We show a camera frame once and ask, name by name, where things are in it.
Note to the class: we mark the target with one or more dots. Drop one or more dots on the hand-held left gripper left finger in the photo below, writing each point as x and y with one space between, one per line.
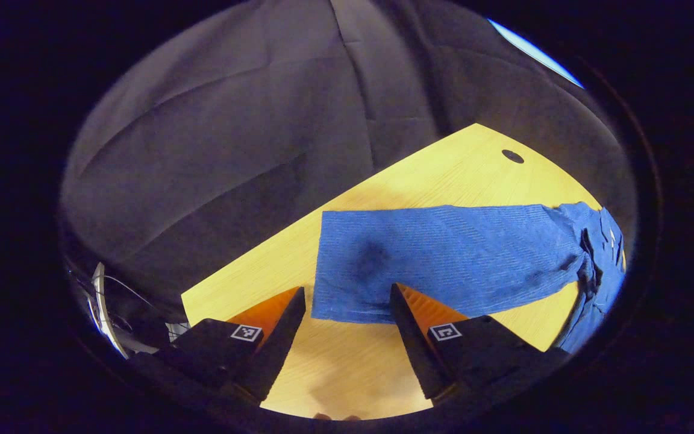
281 343

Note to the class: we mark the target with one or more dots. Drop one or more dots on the black table grommet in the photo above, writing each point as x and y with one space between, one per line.
512 157

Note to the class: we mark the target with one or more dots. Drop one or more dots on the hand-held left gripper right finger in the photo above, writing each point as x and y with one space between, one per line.
410 343

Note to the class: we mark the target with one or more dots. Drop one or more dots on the white grid panel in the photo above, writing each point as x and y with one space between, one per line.
177 331

